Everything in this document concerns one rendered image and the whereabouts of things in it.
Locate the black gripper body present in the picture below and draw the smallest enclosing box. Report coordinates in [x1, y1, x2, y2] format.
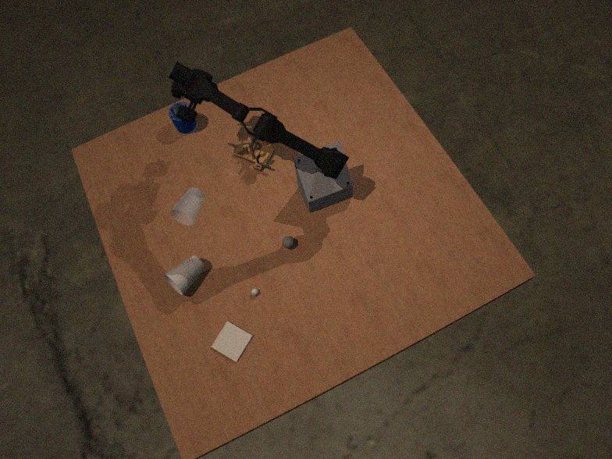
[176, 69, 212, 123]

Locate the blue mug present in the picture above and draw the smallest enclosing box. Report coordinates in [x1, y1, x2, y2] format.
[169, 102, 197, 134]

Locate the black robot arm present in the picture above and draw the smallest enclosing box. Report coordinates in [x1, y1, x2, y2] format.
[169, 62, 349, 179]

